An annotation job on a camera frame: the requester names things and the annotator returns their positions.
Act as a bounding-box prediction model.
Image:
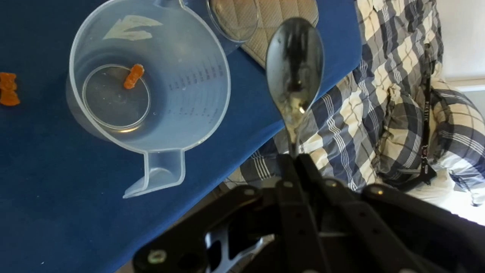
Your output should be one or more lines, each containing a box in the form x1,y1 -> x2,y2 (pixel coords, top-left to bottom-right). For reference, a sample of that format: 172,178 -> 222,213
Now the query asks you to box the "blue ironing board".
0,0 -> 366,273

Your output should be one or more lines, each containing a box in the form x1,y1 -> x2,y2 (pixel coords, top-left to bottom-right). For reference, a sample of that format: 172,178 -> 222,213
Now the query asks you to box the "beige quilted pot holder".
210,0 -> 322,69

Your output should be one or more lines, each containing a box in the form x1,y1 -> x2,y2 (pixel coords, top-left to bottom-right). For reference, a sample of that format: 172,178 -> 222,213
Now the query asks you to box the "orange gummy candy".
122,62 -> 148,90
0,71 -> 22,107

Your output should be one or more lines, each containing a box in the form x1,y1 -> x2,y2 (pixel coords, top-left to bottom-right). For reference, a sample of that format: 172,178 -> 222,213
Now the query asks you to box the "bed with plaid blanket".
225,0 -> 485,213

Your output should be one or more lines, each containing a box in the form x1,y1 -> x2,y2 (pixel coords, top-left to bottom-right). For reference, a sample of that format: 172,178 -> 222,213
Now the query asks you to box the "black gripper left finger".
132,154 -> 331,273

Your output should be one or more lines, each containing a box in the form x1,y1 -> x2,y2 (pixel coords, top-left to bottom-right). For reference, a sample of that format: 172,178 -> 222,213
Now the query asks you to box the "translucent plastic measuring cup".
66,0 -> 232,200

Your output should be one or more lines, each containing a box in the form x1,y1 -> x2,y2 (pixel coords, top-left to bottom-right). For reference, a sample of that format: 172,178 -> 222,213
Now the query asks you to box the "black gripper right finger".
298,153 -> 485,273

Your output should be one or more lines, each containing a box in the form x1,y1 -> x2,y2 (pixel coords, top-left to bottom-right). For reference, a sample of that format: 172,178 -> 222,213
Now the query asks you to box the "silver metal spoon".
266,16 -> 326,159

